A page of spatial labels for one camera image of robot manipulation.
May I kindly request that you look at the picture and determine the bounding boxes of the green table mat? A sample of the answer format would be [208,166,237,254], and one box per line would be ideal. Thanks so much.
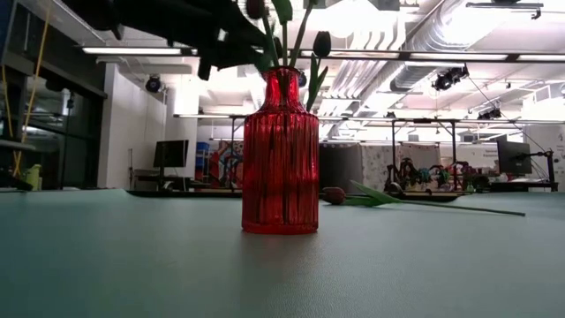
[0,188,565,318]

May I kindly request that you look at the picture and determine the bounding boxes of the black ceiling bracket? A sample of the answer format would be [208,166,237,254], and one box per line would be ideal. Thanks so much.
[465,1,545,21]

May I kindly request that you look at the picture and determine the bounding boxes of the yellow-green bottle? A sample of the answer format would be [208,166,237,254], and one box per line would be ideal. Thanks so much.
[24,163,43,192]

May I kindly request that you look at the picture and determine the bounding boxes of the background office desk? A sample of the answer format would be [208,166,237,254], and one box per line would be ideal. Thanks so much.
[130,169,212,192]

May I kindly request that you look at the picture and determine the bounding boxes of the black monitor on arm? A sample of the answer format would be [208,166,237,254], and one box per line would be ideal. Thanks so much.
[496,140,533,176]

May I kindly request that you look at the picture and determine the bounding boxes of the pink artificial tulip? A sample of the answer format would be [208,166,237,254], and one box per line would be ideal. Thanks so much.
[245,0,283,74]

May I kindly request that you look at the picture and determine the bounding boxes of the silver ventilation duct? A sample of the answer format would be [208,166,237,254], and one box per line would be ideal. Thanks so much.
[389,0,476,93]

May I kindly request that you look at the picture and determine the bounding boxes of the thin yellow rod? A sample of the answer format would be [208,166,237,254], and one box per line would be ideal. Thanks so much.
[1,8,50,178]

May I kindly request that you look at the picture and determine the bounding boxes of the grey side table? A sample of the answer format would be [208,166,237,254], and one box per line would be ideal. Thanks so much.
[0,139,37,154]

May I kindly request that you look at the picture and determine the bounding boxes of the blue storage bin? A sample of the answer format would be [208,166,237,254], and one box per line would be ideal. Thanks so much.
[196,140,211,168]

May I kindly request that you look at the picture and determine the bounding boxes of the black partition panel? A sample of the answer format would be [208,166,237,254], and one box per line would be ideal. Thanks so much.
[319,143,364,194]

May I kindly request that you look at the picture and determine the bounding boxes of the black computer monitor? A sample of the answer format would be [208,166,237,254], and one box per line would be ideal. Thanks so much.
[152,139,191,170]

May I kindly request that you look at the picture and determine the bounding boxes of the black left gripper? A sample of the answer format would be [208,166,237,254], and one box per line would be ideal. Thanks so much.
[176,0,277,81]

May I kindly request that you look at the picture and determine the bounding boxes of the red ribbed glass vase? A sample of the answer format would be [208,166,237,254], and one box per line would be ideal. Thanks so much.
[241,65,320,235]

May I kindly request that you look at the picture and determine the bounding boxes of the background flower bunch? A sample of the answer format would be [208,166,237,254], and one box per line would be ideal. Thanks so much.
[458,163,481,192]

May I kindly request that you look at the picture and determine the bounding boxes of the white patterned curtain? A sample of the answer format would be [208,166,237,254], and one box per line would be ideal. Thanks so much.
[361,144,442,192]

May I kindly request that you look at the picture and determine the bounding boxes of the black ceiling spotlight cluster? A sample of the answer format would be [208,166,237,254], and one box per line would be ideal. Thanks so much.
[431,64,471,93]

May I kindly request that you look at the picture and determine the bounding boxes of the black background station frame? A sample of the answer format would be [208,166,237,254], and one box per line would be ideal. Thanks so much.
[390,117,458,192]

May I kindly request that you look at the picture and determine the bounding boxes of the colourful wall mural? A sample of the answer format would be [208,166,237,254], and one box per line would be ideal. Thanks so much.
[210,140,245,189]

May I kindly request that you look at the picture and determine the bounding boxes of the maroon artificial tulip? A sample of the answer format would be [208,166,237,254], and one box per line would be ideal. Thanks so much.
[320,179,527,217]

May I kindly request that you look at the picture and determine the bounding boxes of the small black ceiling spotlight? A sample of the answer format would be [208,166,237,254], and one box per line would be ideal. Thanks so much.
[476,107,503,121]

